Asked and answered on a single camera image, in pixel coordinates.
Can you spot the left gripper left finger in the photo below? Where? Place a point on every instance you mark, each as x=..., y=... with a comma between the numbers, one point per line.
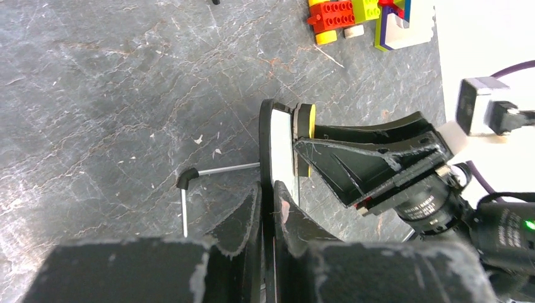
x=140, y=269

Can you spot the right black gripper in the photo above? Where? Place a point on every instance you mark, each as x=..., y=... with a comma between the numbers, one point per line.
x=375, y=178

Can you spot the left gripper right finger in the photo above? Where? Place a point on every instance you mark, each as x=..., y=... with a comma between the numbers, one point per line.
x=314, y=266

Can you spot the yellow bone-shaped eraser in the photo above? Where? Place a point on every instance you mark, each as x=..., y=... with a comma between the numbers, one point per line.
x=303, y=126

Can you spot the white whiteboard with red writing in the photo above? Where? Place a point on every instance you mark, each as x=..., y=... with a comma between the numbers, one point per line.
x=278, y=146

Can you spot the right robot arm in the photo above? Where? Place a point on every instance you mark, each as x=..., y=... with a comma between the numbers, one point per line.
x=502, y=233

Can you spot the red toy block car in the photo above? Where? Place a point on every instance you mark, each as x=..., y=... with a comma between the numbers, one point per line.
x=327, y=17

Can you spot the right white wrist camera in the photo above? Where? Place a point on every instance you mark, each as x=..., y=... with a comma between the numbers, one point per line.
x=489, y=114

